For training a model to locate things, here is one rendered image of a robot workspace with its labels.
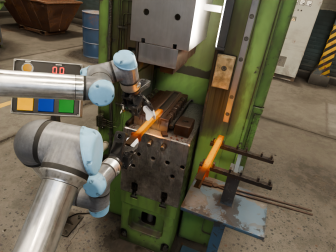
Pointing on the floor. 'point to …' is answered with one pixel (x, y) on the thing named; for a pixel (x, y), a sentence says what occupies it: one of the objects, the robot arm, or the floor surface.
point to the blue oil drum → (90, 33)
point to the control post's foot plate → (71, 223)
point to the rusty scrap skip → (43, 14)
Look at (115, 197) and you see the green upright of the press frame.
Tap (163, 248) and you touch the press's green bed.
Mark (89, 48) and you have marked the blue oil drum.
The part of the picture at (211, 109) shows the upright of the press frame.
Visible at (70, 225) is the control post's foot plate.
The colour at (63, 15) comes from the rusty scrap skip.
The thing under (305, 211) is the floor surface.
